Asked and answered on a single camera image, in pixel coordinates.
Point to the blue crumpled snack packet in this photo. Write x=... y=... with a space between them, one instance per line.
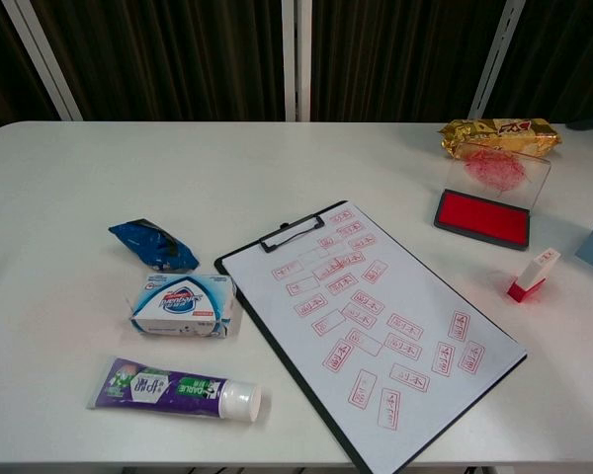
x=153 y=244

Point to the white blue soap box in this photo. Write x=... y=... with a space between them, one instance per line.
x=183 y=306

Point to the dark pleated curtain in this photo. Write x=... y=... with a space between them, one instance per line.
x=178 y=59

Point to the red white rubber stamp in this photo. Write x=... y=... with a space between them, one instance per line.
x=526 y=281

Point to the red ink pad clear lid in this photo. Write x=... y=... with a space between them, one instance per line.
x=482 y=217

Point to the black clipboard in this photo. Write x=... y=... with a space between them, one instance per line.
x=291 y=232

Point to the white frame post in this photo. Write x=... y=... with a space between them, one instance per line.
x=44 y=64
x=496 y=64
x=296 y=64

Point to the purple toothpaste tube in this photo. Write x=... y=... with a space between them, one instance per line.
x=163 y=387

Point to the gold biscuit packet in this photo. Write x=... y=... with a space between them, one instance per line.
x=504 y=131

